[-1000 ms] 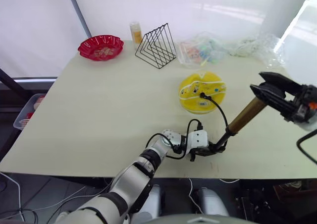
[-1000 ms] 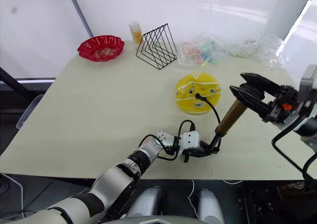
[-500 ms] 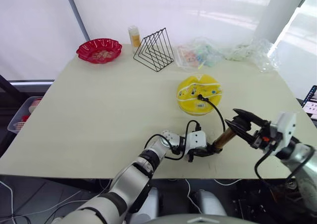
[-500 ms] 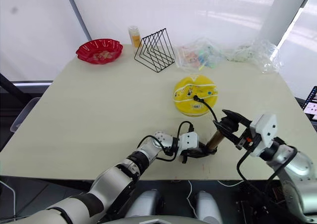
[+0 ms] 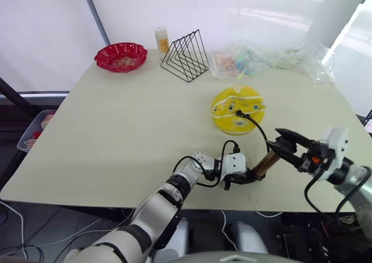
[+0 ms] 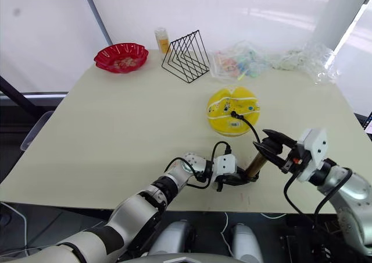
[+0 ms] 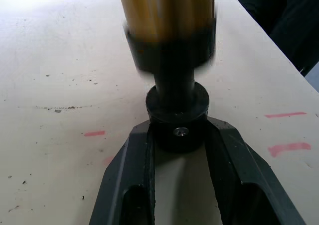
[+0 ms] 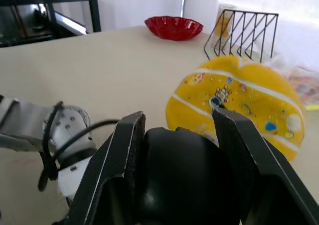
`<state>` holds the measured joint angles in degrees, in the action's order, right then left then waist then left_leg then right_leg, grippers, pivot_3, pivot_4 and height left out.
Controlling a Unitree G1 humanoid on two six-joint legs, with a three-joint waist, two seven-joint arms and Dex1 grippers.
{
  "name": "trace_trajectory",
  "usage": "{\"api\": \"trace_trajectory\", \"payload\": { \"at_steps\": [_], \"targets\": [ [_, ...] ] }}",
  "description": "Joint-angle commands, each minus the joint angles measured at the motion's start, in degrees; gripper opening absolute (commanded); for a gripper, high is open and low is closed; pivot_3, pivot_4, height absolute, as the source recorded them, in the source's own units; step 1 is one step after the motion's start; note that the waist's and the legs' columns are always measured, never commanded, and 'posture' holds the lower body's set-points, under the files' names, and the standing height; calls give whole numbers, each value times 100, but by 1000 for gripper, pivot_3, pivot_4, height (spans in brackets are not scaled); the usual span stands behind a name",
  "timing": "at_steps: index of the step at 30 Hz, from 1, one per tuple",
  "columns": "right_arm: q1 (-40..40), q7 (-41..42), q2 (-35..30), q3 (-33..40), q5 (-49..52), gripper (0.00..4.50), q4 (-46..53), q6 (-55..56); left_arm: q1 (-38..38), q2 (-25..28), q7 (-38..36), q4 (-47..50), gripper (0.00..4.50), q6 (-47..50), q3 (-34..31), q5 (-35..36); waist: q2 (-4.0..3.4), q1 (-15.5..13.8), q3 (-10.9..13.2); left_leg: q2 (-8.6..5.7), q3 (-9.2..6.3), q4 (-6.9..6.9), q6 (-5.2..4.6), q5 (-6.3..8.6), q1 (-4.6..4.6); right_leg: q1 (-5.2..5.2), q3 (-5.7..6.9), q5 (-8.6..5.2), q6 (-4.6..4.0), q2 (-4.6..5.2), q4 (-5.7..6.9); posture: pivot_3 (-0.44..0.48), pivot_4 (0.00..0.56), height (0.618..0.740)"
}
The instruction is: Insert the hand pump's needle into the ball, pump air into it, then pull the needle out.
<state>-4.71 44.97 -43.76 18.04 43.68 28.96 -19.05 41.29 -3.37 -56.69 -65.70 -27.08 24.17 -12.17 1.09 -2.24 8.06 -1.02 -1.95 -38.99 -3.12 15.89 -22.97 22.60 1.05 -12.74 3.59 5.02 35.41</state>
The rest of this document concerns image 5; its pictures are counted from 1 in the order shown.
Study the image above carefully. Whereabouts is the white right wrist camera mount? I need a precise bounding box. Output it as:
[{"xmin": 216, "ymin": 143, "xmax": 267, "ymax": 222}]
[{"xmin": 321, "ymin": 126, "xmax": 349, "ymax": 183}]

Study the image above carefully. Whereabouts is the white cable under table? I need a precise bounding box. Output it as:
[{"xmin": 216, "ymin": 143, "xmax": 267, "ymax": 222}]
[{"xmin": 220, "ymin": 210, "xmax": 234, "ymax": 244}]

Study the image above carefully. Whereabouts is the red scalloped plastic bowl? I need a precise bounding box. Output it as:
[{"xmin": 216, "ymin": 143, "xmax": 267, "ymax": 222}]
[{"xmin": 94, "ymin": 41, "xmax": 148, "ymax": 73}]

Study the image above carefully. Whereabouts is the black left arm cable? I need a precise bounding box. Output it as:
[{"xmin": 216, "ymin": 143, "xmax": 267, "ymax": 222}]
[{"xmin": 173, "ymin": 140, "xmax": 239, "ymax": 190}]

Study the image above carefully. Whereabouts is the black metal frame bar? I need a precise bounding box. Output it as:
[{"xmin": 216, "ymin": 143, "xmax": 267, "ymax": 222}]
[{"xmin": 0, "ymin": 76, "xmax": 40, "ymax": 121}]

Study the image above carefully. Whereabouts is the translucent plastic storage bin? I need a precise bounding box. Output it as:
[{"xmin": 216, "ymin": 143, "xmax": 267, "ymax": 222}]
[{"xmin": 16, "ymin": 109, "xmax": 60, "ymax": 153}]

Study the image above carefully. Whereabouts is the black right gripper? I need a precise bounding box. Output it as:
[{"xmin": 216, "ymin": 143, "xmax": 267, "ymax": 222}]
[{"xmin": 266, "ymin": 127, "xmax": 331, "ymax": 175}]

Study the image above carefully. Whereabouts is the plastic bag of colourful items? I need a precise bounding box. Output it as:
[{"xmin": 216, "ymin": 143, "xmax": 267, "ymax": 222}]
[{"xmin": 208, "ymin": 40, "xmax": 267, "ymax": 82}]

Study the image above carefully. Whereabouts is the dark laptop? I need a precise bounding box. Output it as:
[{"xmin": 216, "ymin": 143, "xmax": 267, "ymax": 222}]
[{"xmin": 363, "ymin": 108, "xmax": 372, "ymax": 136}]

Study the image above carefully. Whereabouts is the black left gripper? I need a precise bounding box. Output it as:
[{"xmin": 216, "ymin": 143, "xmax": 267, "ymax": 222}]
[{"xmin": 223, "ymin": 165, "xmax": 261, "ymax": 191}]

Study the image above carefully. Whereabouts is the grey window frame post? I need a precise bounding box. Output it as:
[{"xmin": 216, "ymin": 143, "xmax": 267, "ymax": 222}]
[{"xmin": 80, "ymin": 0, "xmax": 112, "ymax": 46}]

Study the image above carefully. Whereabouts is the black wire file rack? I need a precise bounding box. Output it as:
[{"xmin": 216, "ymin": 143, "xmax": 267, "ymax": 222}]
[{"xmin": 160, "ymin": 29, "xmax": 209, "ymax": 84}]

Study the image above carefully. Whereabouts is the white round column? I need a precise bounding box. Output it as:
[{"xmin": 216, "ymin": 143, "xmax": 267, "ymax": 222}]
[{"xmin": 305, "ymin": 0, "xmax": 364, "ymax": 51}]

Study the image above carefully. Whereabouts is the clear bottle with yellow label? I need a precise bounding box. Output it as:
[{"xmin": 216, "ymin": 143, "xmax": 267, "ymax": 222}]
[{"xmin": 153, "ymin": 26, "xmax": 171, "ymax": 62}]

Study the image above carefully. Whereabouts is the yellow printed ball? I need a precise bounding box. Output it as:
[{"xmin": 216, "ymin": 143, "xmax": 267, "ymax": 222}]
[{"xmin": 210, "ymin": 84, "xmax": 267, "ymax": 136}]

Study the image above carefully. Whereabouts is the grey robot torso edge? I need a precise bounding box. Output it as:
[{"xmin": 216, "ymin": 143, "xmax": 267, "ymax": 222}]
[{"xmin": 174, "ymin": 251, "xmax": 303, "ymax": 263}]

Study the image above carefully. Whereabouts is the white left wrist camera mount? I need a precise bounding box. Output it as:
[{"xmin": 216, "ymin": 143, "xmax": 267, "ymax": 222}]
[{"xmin": 222, "ymin": 153, "xmax": 247, "ymax": 183}]

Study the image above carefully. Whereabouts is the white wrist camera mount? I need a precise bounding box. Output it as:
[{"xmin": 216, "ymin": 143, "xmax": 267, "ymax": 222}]
[
  {"xmin": 321, "ymin": 126, "xmax": 349, "ymax": 183},
  {"xmin": 222, "ymin": 153, "xmax": 247, "ymax": 183}
]

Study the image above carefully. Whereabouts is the clear bag with white rope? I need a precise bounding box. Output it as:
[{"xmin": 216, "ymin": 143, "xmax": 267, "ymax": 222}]
[{"xmin": 263, "ymin": 41, "xmax": 335, "ymax": 85}]

